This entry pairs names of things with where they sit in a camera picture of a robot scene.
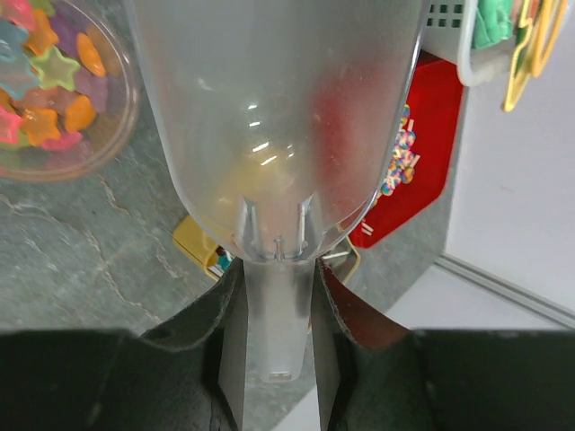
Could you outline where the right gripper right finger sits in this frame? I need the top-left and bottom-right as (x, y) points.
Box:
(312, 263), (574, 430)

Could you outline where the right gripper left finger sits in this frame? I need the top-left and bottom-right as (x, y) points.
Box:
(1, 264), (245, 430)

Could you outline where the gold lollipop tin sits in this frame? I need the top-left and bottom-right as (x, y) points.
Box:
(172, 215), (361, 283)

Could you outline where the clear plastic scoop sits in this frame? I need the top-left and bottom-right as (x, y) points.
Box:
(125, 1), (429, 383)

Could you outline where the red candy tray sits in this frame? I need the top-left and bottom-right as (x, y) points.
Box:
(349, 53), (464, 249)

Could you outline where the clear glass bowl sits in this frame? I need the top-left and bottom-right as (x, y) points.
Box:
(1, 1), (139, 182)

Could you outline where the grey plastic basket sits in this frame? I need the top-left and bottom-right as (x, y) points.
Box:
(422, 0), (514, 87)

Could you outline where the green cloth in basket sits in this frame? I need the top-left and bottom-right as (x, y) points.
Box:
(472, 0), (515, 49)

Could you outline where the yellow clothes hanger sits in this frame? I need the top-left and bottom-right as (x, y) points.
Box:
(501, 0), (572, 112)

